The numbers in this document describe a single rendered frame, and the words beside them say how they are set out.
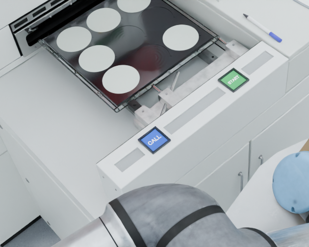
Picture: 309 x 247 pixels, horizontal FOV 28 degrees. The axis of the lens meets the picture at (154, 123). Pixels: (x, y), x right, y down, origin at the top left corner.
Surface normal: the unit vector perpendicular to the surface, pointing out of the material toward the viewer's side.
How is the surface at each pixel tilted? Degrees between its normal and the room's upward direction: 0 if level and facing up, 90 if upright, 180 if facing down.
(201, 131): 90
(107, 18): 0
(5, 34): 90
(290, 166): 46
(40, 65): 0
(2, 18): 90
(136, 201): 13
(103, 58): 0
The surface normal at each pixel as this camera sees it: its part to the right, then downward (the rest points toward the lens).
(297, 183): -0.72, -0.13
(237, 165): 0.65, 0.57
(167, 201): -0.25, -0.59
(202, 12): -0.76, 0.56
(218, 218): 0.44, -0.71
